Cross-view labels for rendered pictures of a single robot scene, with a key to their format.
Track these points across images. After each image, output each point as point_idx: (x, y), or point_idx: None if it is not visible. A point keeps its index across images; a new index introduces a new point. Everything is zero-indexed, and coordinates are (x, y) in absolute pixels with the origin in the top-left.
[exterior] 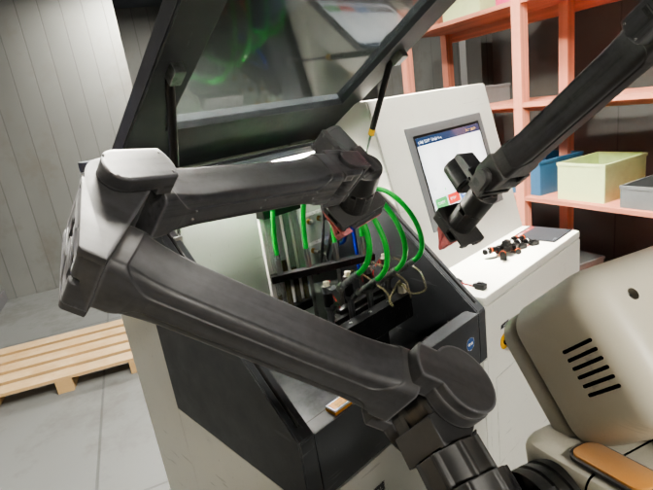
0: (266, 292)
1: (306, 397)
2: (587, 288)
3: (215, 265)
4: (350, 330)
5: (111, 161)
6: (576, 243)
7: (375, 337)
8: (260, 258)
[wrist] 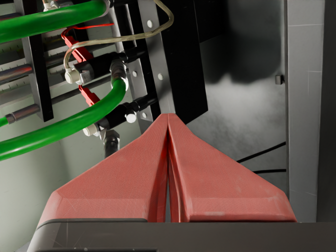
0: (55, 92)
1: (216, 128)
2: None
3: (20, 180)
4: (174, 90)
5: None
6: None
7: (193, 19)
8: (4, 111)
